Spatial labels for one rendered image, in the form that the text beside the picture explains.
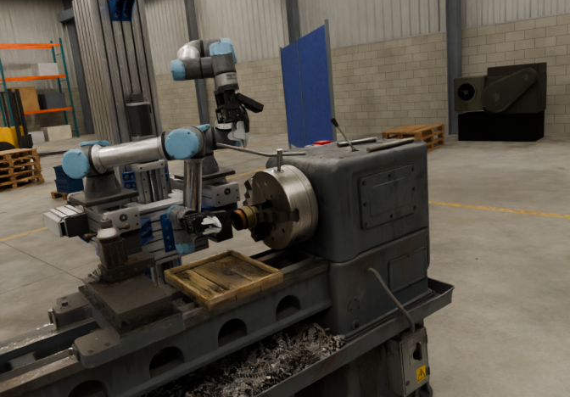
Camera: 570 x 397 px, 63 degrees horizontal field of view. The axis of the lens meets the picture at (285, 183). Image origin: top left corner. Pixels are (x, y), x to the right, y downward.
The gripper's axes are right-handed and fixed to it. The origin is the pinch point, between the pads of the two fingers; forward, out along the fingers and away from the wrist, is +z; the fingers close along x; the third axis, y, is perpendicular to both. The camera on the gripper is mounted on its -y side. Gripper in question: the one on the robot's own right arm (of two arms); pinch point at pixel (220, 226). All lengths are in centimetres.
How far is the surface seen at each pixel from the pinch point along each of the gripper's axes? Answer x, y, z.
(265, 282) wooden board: -19.1, -6.1, 14.6
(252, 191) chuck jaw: 7.9, -18.4, -5.8
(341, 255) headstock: -19.4, -39.2, 18.0
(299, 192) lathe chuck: 6.9, -28.3, 10.8
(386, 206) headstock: -7, -66, 18
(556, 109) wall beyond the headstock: -71, -978, -314
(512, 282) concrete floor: -112, -235, -19
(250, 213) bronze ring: 1.7, -12.5, 0.6
